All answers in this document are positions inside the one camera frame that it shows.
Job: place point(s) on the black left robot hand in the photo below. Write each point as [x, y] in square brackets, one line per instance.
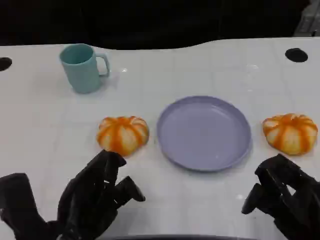
[85, 200]

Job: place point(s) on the black round table grommet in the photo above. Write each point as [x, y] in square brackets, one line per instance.
[296, 54]
[4, 64]

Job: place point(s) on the lilac plate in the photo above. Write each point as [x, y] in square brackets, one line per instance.
[203, 132]

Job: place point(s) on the orange and white bread roll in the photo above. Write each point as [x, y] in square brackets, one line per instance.
[122, 135]
[290, 133]

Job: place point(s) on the grey metal frame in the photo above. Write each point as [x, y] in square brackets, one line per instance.
[308, 23]

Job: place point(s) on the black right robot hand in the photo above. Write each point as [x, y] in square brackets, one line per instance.
[300, 200]

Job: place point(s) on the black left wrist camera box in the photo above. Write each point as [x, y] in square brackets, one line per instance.
[17, 200]

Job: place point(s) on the pale green mug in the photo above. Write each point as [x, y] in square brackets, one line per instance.
[81, 75]

